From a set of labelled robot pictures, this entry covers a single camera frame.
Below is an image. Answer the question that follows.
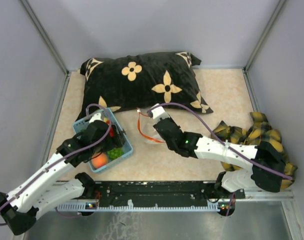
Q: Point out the orange peach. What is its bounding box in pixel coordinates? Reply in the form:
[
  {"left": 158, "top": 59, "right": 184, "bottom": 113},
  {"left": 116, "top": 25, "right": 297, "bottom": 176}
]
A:
[{"left": 91, "top": 153, "right": 108, "bottom": 169}]

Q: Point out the clear zip top bag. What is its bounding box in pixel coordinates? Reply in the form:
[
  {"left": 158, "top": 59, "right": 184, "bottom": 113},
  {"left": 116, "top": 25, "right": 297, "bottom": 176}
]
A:
[{"left": 136, "top": 108, "right": 165, "bottom": 144}]

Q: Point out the black flower pattern pillow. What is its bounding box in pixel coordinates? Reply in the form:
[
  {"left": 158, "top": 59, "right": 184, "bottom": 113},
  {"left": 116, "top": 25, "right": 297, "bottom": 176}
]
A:
[{"left": 77, "top": 51, "right": 213, "bottom": 119}]

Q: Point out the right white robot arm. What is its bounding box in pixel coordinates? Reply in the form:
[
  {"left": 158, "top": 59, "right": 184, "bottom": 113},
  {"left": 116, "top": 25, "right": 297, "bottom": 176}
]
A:
[{"left": 153, "top": 117, "right": 285, "bottom": 198}]

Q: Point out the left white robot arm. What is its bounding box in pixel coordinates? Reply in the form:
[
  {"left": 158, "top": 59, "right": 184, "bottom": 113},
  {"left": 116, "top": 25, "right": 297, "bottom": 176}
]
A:
[{"left": 0, "top": 120, "right": 121, "bottom": 236}]

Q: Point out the red strawberry bunch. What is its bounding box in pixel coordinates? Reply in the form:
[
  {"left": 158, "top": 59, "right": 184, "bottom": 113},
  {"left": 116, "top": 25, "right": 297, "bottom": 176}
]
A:
[{"left": 109, "top": 124, "right": 118, "bottom": 138}]

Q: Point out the green grape bunch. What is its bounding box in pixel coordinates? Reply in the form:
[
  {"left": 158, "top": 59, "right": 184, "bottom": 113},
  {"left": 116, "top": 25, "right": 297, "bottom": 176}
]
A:
[{"left": 107, "top": 147, "right": 124, "bottom": 161}]

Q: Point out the light blue plastic basket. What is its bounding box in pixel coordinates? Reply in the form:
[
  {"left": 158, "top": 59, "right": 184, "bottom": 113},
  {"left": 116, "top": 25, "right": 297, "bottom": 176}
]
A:
[{"left": 72, "top": 108, "right": 133, "bottom": 173}]

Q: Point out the yellow black plaid cloth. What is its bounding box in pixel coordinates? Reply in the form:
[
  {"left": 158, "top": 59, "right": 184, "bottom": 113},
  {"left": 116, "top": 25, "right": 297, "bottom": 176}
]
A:
[{"left": 213, "top": 112, "right": 297, "bottom": 190}]

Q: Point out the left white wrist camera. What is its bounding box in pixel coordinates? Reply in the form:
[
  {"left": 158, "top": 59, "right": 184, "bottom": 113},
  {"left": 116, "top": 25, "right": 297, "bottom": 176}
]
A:
[{"left": 89, "top": 112, "right": 105, "bottom": 124}]

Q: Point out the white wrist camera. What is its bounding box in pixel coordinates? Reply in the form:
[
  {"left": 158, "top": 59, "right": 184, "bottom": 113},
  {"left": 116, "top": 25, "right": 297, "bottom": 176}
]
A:
[
  {"left": 147, "top": 103, "right": 170, "bottom": 123},
  {"left": 89, "top": 112, "right": 105, "bottom": 124}
]

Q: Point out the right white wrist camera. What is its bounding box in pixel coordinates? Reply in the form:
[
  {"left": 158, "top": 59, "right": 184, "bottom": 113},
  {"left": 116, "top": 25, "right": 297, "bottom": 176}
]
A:
[{"left": 147, "top": 103, "right": 170, "bottom": 123}]

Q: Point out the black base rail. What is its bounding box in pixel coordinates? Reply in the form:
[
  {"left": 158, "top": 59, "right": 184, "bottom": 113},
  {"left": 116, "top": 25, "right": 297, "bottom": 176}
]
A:
[{"left": 58, "top": 181, "right": 245, "bottom": 216}]

